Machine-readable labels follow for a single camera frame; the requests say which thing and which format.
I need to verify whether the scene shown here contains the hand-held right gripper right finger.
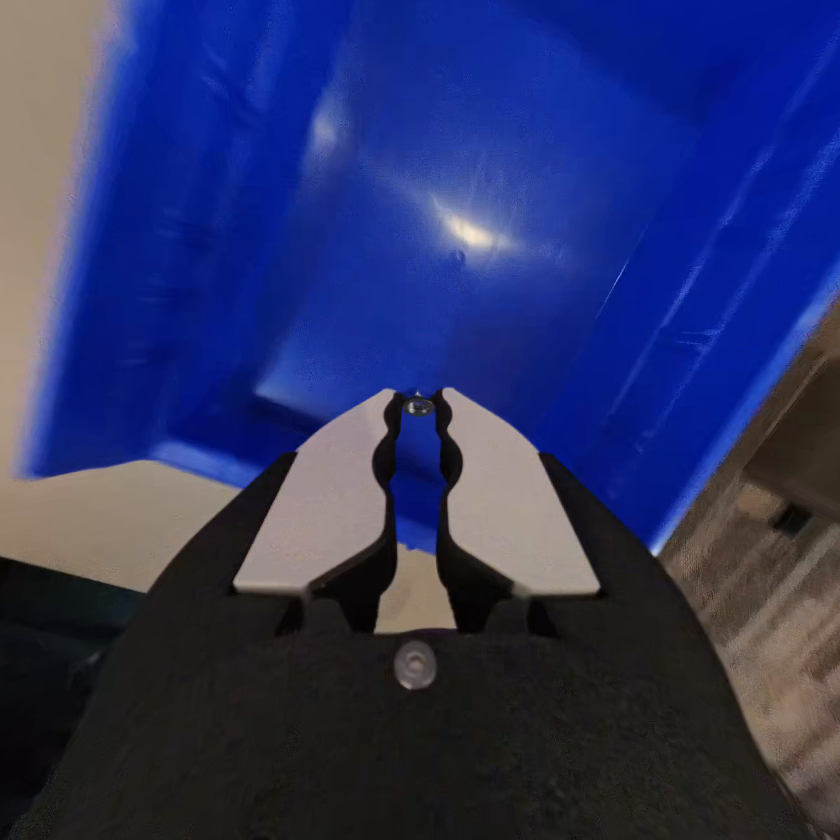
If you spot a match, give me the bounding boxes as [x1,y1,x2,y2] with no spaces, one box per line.
[433,387,602,599]

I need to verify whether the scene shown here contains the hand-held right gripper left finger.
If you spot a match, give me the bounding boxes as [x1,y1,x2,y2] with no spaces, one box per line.
[233,387,401,599]

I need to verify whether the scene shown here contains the blue plastic bin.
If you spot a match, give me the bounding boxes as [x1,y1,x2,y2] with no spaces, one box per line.
[13,0,840,557]

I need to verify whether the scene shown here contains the grey desk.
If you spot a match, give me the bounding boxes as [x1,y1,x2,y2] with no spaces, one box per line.
[0,0,460,636]

